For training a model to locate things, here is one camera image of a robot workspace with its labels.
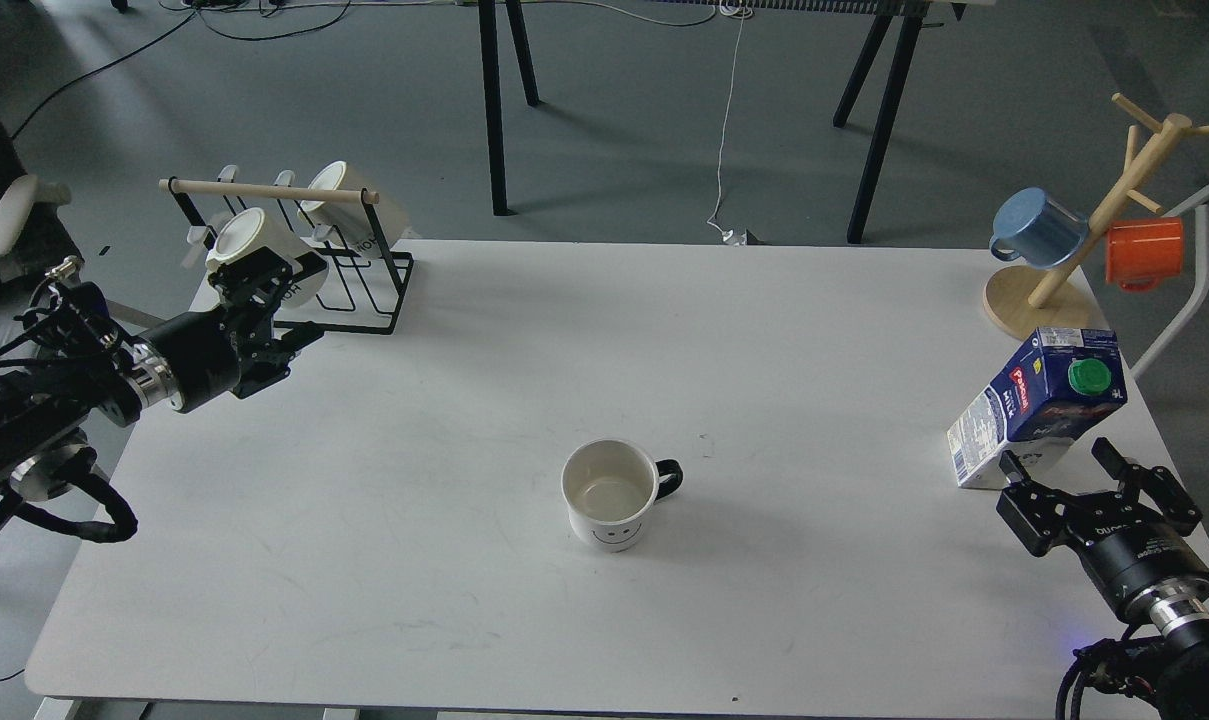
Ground wooden mug tree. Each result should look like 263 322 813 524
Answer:
982 94 1209 339

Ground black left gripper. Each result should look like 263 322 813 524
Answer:
144 250 325 413

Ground cream mug front on rack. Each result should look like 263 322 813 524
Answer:
206 208 329 307

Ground blue mug on tree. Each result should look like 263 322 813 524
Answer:
988 187 1089 271

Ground black table legs left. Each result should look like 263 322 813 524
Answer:
478 1 540 217

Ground black table legs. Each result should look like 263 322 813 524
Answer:
478 1 540 217
831 0 927 244

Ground white smiley face mug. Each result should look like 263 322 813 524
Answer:
560 439 686 553

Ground white cable on floor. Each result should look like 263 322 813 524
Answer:
705 0 754 244

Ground cream mug on rack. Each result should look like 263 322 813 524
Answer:
206 208 329 307
297 159 412 259

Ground cream mug rear on rack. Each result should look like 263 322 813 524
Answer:
297 159 412 259

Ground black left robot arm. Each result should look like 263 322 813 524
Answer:
0 249 322 542

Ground blue white milk carton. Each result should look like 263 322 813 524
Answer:
945 325 1128 489

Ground white chair frame right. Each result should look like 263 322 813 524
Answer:
1129 130 1209 379

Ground grey office chair left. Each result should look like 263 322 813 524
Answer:
0 176 164 331

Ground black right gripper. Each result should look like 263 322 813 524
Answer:
997 437 1209 621

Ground black table legs right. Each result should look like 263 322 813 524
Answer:
831 0 927 244

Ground black wire mug rack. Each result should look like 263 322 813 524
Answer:
160 167 415 336

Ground black cable on floor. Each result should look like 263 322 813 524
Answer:
12 0 352 135

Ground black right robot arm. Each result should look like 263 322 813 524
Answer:
997 437 1209 719

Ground orange mug on tree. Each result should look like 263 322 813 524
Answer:
1104 217 1185 292

